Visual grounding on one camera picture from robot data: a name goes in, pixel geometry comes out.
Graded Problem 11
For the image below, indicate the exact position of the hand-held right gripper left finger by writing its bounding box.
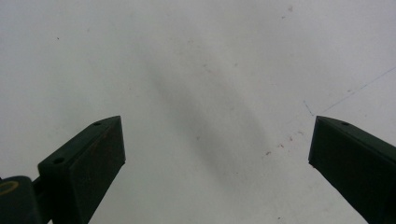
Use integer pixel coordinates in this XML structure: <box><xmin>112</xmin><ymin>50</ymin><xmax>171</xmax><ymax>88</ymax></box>
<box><xmin>32</xmin><ymin>115</ymin><xmax>126</xmax><ymax>224</ymax></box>

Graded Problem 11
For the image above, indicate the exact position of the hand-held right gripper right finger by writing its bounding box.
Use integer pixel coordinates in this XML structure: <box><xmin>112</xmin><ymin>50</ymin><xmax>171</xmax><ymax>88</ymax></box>
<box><xmin>307</xmin><ymin>115</ymin><xmax>396</xmax><ymax>224</ymax></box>

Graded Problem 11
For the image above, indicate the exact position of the white paper sheet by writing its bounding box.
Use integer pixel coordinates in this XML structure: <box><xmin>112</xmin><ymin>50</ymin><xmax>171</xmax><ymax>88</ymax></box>
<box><xmin>0</xmin><ymin>0</ymin><xmax>396</xmax><ymax>224</ymax></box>

